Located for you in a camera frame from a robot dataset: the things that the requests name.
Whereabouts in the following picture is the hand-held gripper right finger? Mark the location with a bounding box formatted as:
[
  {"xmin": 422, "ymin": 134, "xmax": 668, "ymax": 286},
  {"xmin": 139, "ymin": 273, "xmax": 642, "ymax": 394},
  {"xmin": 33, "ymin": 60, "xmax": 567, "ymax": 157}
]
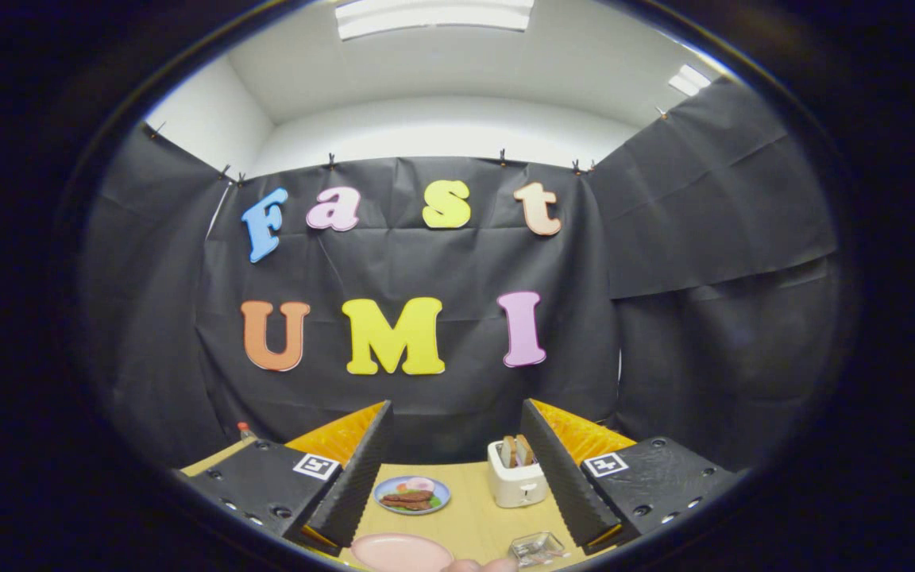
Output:
[{"xmin": 519, "ymin": 399, "xmax": 744, "ymax": 557}]

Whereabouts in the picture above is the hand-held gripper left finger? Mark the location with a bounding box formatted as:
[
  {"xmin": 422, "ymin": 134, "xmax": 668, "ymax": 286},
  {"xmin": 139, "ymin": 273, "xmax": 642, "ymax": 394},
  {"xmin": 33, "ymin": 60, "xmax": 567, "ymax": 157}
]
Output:
[{"xmin": 176, "ymin": 400, "xmax": 395, "ymax": 557}]

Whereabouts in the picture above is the blue plate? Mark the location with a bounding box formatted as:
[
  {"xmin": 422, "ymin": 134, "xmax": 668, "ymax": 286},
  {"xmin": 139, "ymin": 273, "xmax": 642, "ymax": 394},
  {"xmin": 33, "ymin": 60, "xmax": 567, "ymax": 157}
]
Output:
[{"xmin": 373, "ymin": 476, "xmax": 452, "ymax": 516}]

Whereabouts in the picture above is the cream toaster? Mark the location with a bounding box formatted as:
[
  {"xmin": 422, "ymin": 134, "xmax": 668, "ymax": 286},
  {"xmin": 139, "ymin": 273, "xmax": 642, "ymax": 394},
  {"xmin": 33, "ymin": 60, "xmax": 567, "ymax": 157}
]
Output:
[{"xmin": 488, "ymin": 439, "xmax": 550, "ymax": 509}]

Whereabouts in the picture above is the pink plate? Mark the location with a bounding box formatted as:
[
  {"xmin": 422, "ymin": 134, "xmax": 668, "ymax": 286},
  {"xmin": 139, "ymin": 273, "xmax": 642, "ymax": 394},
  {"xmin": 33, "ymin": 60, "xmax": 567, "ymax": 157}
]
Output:
[{"xmin": 350, "ymin": 532, "xmax": 455, "ymax": 572}]

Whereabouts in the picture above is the black backdrop cloth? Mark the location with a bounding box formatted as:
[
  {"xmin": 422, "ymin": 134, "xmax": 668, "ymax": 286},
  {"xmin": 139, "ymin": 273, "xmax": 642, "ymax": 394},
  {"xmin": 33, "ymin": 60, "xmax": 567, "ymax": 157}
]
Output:
[{"xmin": 80, "ymin": 75, "xmax": 840, "ymax": 477}]

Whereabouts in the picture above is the ceiling light panel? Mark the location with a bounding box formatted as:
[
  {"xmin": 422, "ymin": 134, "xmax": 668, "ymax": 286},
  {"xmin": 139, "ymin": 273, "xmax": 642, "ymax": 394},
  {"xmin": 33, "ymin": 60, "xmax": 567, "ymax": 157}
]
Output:
[
  {"xmin": 668, "ymin": 64, "xmax": 714, "ymax": 98},
  {"xmin": 335, "ymin": 0, "xmax": 535, "ymax": 41}
]

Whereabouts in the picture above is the metal wire rack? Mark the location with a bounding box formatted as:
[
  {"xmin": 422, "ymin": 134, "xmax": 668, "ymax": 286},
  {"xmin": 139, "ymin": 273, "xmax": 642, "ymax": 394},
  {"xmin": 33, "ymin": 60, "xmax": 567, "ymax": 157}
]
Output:
[{"xmin": 508, "ymin": 531, "xmax": 568, "ymax": 567}]

